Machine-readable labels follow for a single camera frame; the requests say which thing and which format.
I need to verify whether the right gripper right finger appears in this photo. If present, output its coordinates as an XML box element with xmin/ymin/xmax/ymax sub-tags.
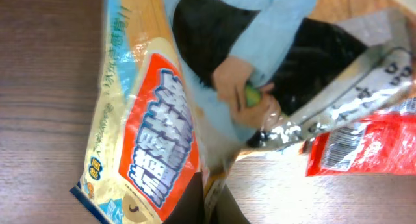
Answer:
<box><xmin>209</xmin><ymin>185</ymin><xmax>250</xmax><ymax>224</ymax></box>

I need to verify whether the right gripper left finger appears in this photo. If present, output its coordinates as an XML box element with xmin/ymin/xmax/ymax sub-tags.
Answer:
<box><xmin>163</xmin><ymin>172</ymin><xmax>205</xmax><ymax>224</ymax></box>

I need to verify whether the red snack bag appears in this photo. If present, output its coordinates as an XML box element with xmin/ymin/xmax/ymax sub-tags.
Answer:
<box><xmin>306</xmin><ymin>97</ymin><xmax>415</xmax><ymax>177</ymax></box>

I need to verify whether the yellow wet wipes pack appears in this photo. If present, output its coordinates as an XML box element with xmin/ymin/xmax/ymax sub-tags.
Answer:
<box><xmin>69</xmin><ymin>0</ymin><xmax>416</xmax><ymax>224</ymax></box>

